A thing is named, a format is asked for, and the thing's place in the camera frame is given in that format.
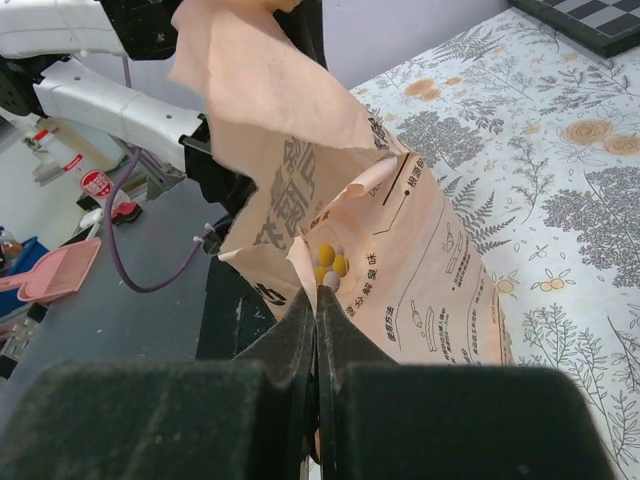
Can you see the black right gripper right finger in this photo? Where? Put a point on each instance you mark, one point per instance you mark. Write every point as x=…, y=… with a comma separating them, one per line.
x=383, y=420

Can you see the red black sponge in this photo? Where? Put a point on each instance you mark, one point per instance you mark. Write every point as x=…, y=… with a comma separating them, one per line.
x=125, y=212

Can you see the black white chessboard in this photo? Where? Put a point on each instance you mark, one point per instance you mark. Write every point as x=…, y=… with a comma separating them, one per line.
x=605, y=27

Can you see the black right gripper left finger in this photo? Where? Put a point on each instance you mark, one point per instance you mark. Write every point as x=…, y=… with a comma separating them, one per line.
x=246, y=418

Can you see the red white bottle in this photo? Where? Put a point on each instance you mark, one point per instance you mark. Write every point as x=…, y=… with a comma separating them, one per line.
x=93, y=181

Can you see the orange cat litter bag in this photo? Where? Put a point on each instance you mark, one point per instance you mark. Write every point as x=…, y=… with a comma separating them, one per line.
x=339, y=202

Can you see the blue plastic bin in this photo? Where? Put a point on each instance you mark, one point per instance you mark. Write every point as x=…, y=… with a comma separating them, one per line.
x=32, y=251

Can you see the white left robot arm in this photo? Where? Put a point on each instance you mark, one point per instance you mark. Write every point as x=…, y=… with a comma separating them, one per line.
x=42, y=75

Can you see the pink litter scoop shovel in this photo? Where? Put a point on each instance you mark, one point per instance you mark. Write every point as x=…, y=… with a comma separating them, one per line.
x=58, y=273

